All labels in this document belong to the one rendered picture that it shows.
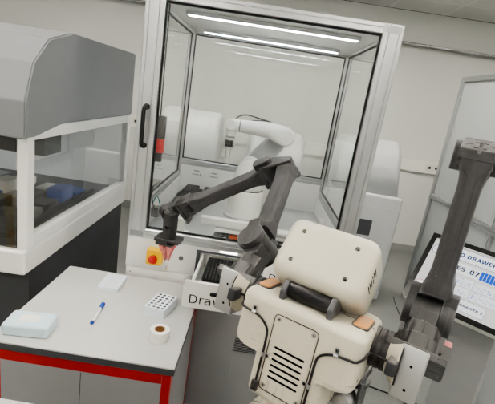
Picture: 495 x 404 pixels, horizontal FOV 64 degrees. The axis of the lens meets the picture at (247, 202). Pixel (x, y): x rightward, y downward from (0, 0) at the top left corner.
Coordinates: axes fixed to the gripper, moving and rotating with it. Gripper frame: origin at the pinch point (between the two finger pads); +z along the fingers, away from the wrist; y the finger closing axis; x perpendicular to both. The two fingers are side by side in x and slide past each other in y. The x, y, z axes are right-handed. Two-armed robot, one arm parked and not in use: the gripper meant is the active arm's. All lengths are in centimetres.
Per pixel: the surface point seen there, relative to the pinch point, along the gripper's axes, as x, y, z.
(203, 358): -25, -14, 61
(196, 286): 6.2, -15.3, 5.5
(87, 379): 38.6, 8.5, 30.5
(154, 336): 25.5, -8.1, 17.3
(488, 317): -7, -122, -3
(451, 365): -17, -120, 26
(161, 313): 10.5, -4.1, 17.8
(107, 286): 0.1, 25.0, 19.1
